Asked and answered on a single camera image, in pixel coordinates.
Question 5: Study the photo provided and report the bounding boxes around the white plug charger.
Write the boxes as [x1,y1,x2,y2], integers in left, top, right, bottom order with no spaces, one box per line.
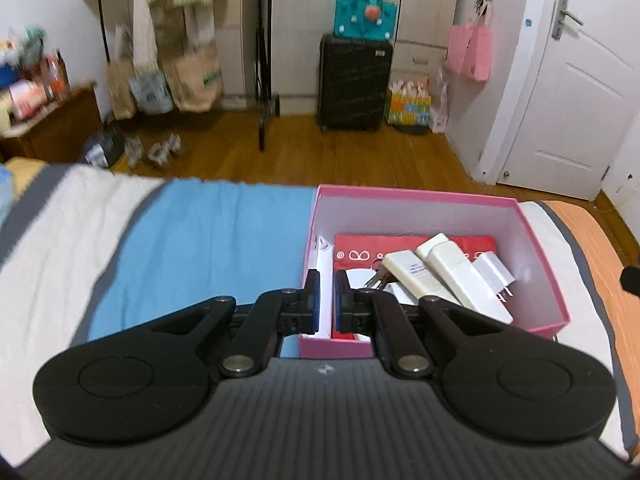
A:
[345,260,396,293]

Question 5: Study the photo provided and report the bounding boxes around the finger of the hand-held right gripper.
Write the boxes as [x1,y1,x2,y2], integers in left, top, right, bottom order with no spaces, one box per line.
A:
[620,265,640,297]

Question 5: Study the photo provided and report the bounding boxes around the cream buttoned remote control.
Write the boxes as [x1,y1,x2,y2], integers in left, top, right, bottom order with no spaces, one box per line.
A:
[427,242,515,325]

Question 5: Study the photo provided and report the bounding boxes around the small brown paper bag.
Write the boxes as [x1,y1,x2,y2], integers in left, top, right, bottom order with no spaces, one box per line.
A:
[106,57,138,121]

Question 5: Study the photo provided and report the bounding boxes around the white wardrobe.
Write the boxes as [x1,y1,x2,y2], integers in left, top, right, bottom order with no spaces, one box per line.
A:
[220,0,461,116]

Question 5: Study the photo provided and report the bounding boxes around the silver door handle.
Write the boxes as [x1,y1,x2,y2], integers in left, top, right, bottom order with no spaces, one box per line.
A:
[551,0,584,41]

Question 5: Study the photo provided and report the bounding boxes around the cream rounded remote control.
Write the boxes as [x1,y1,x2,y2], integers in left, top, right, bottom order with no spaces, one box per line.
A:
[415,232,453,261]

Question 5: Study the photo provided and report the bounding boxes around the white plastic bag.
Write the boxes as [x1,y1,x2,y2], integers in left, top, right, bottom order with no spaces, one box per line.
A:
[429,67,451,133]

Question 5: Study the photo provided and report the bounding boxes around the white square power adapter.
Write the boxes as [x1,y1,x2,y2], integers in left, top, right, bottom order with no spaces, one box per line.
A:
[472,252,517,303]

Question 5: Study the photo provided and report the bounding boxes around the colourful gift bag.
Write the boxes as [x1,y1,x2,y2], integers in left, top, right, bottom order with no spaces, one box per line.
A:
[387,76,432,127]

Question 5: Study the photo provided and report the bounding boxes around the wooden nightstand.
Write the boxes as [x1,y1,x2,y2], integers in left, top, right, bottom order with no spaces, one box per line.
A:
[0,82,103,163]

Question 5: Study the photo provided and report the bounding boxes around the grey shoe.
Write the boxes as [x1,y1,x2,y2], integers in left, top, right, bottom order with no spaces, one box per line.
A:
[124,136,146,167]
[147,132,182,165]

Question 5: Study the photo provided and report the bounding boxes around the tissue box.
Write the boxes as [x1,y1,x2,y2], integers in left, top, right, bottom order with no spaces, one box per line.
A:
[9,82,48,118]

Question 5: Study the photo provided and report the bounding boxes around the white door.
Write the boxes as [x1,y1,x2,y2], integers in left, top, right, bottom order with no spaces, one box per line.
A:
[495,0,640,201]

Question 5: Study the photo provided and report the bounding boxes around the black coat rack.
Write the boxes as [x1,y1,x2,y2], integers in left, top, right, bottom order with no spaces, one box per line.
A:
[97,0,281,152]

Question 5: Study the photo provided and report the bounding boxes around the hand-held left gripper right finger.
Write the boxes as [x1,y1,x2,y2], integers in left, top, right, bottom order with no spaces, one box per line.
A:
[332,269,556,378]

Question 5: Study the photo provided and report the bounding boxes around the red packet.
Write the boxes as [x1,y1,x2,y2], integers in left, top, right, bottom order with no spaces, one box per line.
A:
[45,50,68,101]

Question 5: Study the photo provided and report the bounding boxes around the blue printed bag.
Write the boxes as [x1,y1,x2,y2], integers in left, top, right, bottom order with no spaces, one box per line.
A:
[127,71,173,115]

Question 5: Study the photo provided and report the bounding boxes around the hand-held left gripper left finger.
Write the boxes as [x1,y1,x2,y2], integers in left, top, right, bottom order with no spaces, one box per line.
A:
[85,269,321,378]

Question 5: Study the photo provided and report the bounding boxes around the large brown paper bag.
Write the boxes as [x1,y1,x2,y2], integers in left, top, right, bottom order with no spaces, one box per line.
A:
[162,42,224,113]

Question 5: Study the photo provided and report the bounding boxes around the pink cardboard box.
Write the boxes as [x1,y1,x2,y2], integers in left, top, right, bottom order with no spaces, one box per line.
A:
[298,185,571,361]

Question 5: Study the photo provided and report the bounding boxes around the black suitcase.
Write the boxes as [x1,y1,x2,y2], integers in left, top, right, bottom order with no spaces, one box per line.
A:
[317,33,394,133]

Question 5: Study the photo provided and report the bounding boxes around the teal felt handbag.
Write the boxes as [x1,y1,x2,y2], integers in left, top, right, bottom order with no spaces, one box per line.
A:
[335,0,398,41]

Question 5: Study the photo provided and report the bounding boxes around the white labelled remote control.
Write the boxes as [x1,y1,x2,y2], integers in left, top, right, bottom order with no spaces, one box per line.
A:
[382,249,453,307]

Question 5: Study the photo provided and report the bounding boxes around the pink paper bag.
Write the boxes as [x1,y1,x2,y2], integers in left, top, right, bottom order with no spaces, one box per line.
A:
[446,0,496,82]

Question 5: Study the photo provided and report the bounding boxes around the black plastic bag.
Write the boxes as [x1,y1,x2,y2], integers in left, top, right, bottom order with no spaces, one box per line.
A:
[80,127,126,167]

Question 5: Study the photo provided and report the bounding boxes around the green printed bag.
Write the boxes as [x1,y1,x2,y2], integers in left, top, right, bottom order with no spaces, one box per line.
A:
[17,25,43,66]

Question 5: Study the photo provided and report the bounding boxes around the yellow pillow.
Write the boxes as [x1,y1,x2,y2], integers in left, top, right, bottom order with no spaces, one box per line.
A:
[4,156,53,196]

